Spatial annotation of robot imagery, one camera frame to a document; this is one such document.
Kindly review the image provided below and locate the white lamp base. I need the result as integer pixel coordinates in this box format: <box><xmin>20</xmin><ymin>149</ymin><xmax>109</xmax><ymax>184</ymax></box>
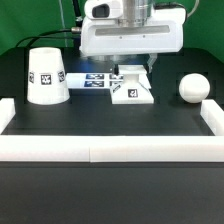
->
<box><xmin>110</xmin><ymin>65</ymin><xmax>154</xmax><ymax>104</ymax></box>

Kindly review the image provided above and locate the black cable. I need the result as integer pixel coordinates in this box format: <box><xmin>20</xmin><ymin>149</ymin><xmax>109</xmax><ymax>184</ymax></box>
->
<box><xmin>15</xmin><ymin>27</ymin><xmax>84</xmax><ymax>48</ymax></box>

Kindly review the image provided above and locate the white lamp bulb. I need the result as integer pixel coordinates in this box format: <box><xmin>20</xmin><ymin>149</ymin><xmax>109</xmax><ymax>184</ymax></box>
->
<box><xmin>179</xmin><ymin>73</ymin><xmax>210</xmax><ymax>103</ymax></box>

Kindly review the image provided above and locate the white marker sheet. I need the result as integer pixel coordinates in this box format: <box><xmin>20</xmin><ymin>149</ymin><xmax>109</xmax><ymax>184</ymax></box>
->
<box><xmin>66</xmin><ymin>73</ymin><xmax>123</xmax><ymax>89</ymax></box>

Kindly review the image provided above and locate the white fence bar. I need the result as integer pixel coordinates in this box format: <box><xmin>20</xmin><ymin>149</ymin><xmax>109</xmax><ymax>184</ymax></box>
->
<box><xmin>0</xmin><ymin>98</ymin><xmax>16</xmax><ymax>135</ymax></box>
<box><xmin>0</xmin><ymin>135</ymin><xmax>224</xmax><ymax>163</ymax></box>
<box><xmin>200</xmin><ymin>99</ymin><xmax>224</xmax><ymax>136</ymax></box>

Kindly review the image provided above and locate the white lamp shade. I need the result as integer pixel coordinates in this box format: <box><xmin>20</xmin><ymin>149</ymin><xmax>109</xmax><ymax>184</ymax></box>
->
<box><xmin>27</xmin><ymin>47</ymin><xmax>70</xmax><ymax>105</ymax></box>

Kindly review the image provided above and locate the white left fence bar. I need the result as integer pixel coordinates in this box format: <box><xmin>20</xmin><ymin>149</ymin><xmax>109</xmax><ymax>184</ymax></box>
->
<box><xmin>0</xmin><ymin>98</ymin><xmax>16</xmax><ymax>135</ymax></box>

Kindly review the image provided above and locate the white right fence bar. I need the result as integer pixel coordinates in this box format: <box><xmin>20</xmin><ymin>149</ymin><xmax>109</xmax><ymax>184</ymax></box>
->
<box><xmin>200</xmin><ymin>99</ymin><xmax>224</xmax><ymax>136</ymax></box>

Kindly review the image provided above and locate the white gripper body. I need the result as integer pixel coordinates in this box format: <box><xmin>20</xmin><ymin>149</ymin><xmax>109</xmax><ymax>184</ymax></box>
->
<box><xmin>80</xmin><ymin>0</ymin><xmax>186</xmax><ymax>56</ymax></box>

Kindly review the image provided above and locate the white front fence bar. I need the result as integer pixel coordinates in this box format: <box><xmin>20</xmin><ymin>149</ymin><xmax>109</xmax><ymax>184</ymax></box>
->
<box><xmin>0</xmin><ymin>135</ymin><xmax>224</xmax><ymax>163</ymax></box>

